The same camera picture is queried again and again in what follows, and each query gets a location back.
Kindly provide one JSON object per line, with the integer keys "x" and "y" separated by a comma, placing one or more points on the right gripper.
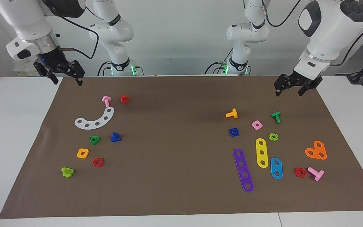
{"x": 51, "y": 57}

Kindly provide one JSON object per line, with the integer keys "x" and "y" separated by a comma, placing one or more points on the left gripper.
{"x": 301, "y": 77}

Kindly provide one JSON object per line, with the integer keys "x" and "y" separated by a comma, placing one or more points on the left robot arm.
{"x": 326, "y": 31}

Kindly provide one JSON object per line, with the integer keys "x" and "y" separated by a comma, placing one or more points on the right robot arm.
{"x": 27, "y": 19}

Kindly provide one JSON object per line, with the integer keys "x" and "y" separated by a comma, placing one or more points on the green plastic screw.
{"x": 276, "y": 117}

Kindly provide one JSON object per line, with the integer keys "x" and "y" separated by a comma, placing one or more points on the pink plastic screw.
{"x": 317, "y": 174}
{"x": 106, "y": 101}

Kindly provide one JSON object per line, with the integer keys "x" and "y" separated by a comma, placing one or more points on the lime green cross nut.
{"x": 271, "y": 137}

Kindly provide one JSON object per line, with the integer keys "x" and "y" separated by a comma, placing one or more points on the pink square nut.
{"x": 254, "y": 125}

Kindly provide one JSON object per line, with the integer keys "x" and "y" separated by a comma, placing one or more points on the yellow plastic screw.
{"x": 233, "y": 114}

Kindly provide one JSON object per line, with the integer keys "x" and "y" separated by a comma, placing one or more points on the red plastic screw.
{"x": 124, "y": 99}

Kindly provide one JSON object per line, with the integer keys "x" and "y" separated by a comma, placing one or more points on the green triangle nut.
{"x": 92, "y": 141}

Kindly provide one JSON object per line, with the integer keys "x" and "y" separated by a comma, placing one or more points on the blue square nut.
{"x": 231, "y": 133}

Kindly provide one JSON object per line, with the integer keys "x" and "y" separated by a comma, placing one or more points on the yellow square nut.
{"x": 80, "y": 154}

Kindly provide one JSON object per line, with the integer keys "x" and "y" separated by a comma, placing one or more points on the blue triangle screw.
{"x": 115, "y": 137}

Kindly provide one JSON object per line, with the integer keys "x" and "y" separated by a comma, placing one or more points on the red hexagon nut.
{"x": 94, "y": 163}
{"x": 296, "y": 172}

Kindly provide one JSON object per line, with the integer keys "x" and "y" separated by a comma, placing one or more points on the lime green cross screw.
{"x": 67, "y": 172}

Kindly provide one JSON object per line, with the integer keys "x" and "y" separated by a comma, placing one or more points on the white curved plate with holes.
{"x": 101, "y": 121}

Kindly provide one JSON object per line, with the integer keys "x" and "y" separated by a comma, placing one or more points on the orange heart plate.
{"x": 316, "y": 152}

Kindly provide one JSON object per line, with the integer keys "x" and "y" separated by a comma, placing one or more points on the yellow three-hole strip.
{"x": 262, "y": 148}

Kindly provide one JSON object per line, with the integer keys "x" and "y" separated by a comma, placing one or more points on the blue two-hole strip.
{"x": 276, "y": 168}

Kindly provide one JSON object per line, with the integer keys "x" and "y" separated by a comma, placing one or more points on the purple four-hole strip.
{"x": 242, "y": 161}

